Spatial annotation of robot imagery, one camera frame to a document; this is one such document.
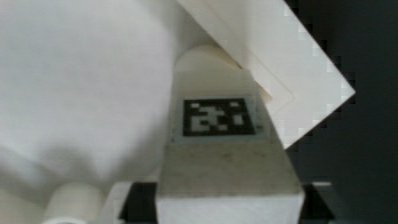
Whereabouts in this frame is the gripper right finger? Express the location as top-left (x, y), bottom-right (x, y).
top-left (300, 182), bottom-right (350, 224)

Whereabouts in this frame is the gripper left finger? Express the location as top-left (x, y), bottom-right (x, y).
top-left (98, 182), bottom-right (133, 224)

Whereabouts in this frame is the white square table top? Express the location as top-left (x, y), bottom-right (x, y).
top-left (0, 0), bottom-right (355, 224)

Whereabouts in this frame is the white table leg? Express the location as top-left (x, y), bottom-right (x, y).
top-left (156, 45), bottom-right (304, 224)

